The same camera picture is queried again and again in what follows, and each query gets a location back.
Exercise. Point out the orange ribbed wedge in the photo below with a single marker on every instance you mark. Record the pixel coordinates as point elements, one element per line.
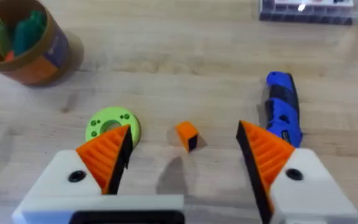
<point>186,133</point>

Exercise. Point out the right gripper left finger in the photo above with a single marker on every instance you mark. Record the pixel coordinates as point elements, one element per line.
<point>104,158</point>

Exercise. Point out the green disc with holes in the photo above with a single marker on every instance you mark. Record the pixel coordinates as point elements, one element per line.
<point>104,121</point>

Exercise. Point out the blue electric screwdriver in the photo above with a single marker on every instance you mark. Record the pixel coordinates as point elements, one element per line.
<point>282,105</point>

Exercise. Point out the brown tub with toys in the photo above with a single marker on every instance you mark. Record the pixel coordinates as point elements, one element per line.
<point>20,43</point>

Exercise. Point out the clear plastic parts box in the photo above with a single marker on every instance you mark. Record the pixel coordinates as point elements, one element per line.
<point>309,11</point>

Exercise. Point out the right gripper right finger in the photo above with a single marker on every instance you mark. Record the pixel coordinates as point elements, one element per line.
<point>278,168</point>

